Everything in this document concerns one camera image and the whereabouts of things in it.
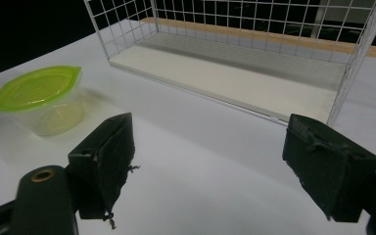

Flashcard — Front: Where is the white wire shelf rack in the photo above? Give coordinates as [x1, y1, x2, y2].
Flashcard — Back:
[83, 0, 376, 126]

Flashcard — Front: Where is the clear container with green lid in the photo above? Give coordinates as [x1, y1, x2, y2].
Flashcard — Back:
[0, 65, 86, 137]

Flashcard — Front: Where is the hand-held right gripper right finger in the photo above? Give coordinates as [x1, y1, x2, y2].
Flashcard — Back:
[282, 113, 376, 223]

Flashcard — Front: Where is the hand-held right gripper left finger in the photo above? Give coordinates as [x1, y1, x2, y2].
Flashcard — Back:
[67, 112, 141, 230]

